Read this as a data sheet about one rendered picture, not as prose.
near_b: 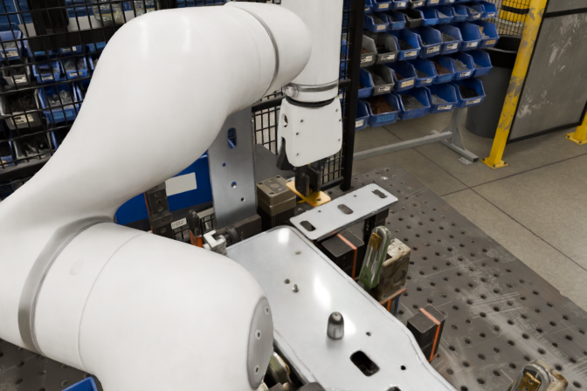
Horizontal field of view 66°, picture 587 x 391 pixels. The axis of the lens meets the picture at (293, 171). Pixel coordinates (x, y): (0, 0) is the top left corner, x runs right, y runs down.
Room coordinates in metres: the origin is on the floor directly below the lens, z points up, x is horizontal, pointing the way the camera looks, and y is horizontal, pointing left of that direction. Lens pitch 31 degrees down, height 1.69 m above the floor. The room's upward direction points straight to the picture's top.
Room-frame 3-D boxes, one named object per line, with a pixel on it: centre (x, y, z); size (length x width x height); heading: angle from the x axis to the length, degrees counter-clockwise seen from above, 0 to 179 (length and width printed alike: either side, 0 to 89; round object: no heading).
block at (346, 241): (0.83, -0.12, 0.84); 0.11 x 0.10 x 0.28; 125
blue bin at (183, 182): (0.97, 0.31, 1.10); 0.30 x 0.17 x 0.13; 117
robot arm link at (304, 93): (0.65, -0.02, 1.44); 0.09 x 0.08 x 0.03; 125
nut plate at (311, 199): (0.65, -0.02, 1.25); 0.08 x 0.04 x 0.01; 35
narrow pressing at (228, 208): (0.88, 0.14, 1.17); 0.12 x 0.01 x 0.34; 125
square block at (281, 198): (0.96, 0.05, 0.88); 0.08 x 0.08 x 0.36; 35
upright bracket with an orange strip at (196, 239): (0.65, 0.18, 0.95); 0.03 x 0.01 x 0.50; 35
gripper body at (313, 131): (0.65, -0.02, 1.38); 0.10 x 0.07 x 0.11; 125
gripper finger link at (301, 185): (0.63, 0.00, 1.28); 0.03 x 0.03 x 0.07; 35
